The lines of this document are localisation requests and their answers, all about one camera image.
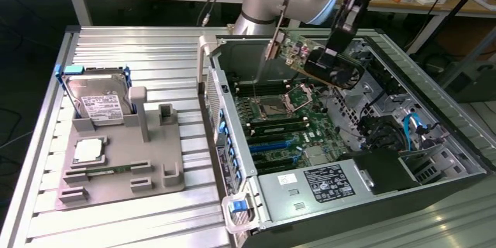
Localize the grey aluminium post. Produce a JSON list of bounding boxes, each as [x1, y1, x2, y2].
[[436, 26, 496, 88]]

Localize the black computer tower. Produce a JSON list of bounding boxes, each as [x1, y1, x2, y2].
[[442, 63, 496, 103]]

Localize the graphics card with black fan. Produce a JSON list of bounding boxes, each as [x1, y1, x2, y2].
[[264, 28, 365, 91]]

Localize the grey parts rack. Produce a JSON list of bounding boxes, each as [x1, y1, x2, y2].
[[53, 85, 186, 211]]

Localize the CPU socket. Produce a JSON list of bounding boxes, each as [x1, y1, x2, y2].
[[256, 96, 288, 118]]

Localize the black plastic shroud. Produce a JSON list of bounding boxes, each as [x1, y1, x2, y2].
[[348, 152, 422, 196]]

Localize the perforated metal drive cage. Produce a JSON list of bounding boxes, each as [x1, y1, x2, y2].
[[328, 38, 392, 144]]

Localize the CPU chip silver lid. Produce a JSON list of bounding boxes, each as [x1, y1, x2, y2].
[[73, 139, 106, 164]]

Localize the metal socket cover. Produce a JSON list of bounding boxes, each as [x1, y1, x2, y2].
[[284, 83, 316, 106]]

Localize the grey power supply with label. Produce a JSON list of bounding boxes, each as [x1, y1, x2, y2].
[[253, 160, 374, 225]]

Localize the black expansion slot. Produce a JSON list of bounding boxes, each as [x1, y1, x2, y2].
[[250, 149, 297, 164], [254, 159, 301, 174], [246, 134, 292, 147]]

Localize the silver chipset heatsink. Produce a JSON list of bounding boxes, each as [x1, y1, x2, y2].
[[302, 146, 330, 165]]

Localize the blue disk wire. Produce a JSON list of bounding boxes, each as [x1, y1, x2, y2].
[[401, 113, 422, 152]]

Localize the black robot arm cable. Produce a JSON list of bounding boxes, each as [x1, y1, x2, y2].
[[269, 0, 294, 47]]

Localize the black RAM stick with label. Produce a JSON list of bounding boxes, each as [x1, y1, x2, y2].
[[250, 123, 310, 138]]

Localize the grey disk bay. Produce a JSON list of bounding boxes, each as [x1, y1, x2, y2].
[[397, 143, 472, 186]]

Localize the cluttered wooden desk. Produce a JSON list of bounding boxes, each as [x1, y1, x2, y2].
[[364, 0, 496, 54]]

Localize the hard disk with blue carrier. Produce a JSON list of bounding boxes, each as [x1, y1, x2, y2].
[[53, 63, 134, 127]]

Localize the black tripod pole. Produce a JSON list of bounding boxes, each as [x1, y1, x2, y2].
[[402, 0, 496, 54]]

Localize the black and grey PC case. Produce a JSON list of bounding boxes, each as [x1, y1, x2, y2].
[[194, 28, 496, 248]]

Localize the black RAM slot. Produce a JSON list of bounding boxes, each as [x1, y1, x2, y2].
[[242, 116, 306, 127], [244, 118, 309, 130], [234, 79, 290, 88], [236, 88, 293, 97], [234, 82, 292, 91], [236, 85, 292, 94]]

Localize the blue release latch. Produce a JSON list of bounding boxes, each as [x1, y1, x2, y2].
[[228, 200, 248, 214]]

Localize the black power wire bundle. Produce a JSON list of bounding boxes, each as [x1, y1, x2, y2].
[[356, 114, 408, 153]]

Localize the green RAM stick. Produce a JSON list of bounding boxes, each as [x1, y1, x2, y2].
[[86, 165, 132, 175]]

